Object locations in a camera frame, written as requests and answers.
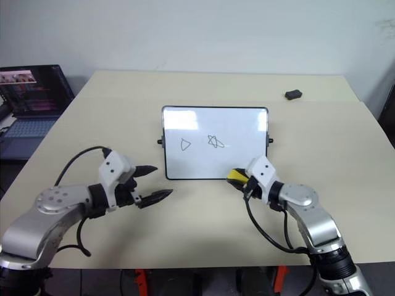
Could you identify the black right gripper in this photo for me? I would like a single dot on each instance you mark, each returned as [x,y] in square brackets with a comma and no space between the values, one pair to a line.
[253,188]

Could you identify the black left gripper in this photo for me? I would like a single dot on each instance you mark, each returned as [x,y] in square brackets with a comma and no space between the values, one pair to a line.
[125,191]

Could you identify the yellow whiteboard eraser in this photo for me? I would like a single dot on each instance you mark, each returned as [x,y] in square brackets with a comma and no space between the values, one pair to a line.
[235,175]

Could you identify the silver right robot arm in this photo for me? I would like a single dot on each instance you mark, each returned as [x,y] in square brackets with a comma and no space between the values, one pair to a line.
[318,228]

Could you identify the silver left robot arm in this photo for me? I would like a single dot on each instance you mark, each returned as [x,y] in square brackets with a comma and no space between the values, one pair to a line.
[46,216]

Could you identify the small black-framed whiteboard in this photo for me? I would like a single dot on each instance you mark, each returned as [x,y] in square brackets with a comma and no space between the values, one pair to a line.
[216,129]

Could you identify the small black rectangular block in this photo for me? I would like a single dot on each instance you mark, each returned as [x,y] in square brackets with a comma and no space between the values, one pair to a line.
[293,94]

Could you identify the open blue laptop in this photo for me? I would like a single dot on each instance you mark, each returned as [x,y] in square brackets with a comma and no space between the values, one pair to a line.
[29,101]

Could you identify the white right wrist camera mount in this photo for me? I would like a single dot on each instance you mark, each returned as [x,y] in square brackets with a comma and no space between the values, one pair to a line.
[262,169]

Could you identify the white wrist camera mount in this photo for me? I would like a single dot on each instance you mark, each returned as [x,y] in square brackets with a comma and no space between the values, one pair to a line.
[112,168]
[262,169]

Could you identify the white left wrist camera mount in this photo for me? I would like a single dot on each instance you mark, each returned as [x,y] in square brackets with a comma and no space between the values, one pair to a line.
[112,168]

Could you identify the orange table frame bracket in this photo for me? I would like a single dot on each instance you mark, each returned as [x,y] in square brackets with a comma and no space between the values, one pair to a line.
[281,279]
[141,282]

